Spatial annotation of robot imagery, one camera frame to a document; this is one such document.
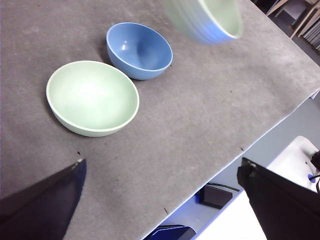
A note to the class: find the black box device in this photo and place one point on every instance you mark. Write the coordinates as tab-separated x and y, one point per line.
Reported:
215	197

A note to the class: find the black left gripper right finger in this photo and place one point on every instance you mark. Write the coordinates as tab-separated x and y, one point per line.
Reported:
287	207

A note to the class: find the blue ribbed bowl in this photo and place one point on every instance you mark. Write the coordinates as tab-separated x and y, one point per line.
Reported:
140	52

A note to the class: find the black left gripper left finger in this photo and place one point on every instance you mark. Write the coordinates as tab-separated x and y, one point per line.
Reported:
42	210

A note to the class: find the beige furniture frame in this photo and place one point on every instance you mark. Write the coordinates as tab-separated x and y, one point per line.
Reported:
300	26

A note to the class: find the blue and black case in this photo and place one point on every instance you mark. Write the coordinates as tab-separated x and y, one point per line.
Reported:
175	233

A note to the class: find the pale green ribbed bowl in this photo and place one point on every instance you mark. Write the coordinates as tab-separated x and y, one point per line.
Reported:
92	100
200	22

